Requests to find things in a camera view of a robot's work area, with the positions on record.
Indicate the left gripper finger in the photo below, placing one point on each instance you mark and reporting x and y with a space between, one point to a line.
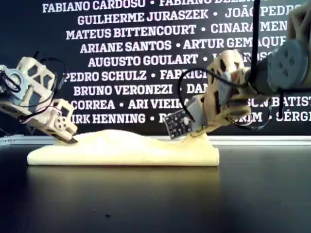
60 138
71 132

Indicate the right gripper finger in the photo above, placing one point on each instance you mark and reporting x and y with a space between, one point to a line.
199 132

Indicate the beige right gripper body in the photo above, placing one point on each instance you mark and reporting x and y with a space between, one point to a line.
233 102

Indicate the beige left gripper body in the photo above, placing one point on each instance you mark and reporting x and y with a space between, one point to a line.
60 123

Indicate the pale yellow square cloth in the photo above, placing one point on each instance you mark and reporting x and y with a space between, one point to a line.
121 150

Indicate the beige lattice left robot arm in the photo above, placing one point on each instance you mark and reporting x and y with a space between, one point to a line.
30 61

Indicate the black banner with white names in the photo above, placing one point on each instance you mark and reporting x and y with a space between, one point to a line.
36 36

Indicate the grey right camera bracket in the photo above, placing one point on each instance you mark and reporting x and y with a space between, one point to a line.
196 111

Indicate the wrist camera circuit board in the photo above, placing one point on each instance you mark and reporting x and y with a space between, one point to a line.
179 125

